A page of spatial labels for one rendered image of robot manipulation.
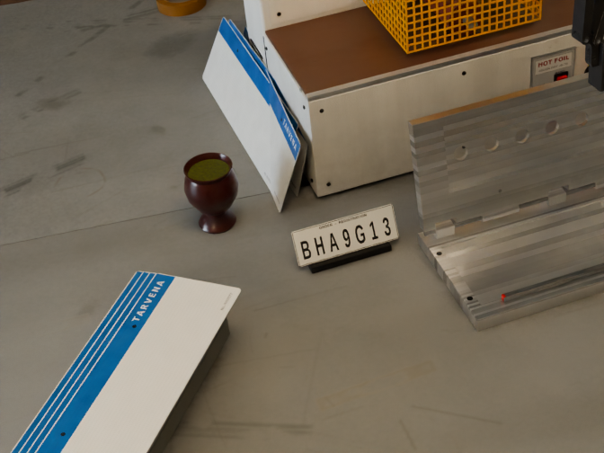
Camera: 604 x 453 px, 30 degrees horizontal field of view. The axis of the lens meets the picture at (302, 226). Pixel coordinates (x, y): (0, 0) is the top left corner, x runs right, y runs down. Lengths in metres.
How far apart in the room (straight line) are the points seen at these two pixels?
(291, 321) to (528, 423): 0.37
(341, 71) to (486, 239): 0.34
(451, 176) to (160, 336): 0.49
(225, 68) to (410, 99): 0.44
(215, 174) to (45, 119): 0.50
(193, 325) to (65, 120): 0.73
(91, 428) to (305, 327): 0.36
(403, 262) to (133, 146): 0.57
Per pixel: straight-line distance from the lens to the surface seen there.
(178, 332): 1.49
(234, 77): 2.03
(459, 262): 1.65
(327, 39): 1.84
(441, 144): 1.62
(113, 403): 1.42
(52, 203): 1.92
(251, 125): 1.94
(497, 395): 1.50
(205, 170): 1.74
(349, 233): 1.68
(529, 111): 1.68
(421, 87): 1.76
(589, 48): 1.49
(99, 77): 2.22
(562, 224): 1.73
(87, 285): 1.74
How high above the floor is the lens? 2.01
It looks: 39 degrees down
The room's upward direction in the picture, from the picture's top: 7 degrees counter-clockwise
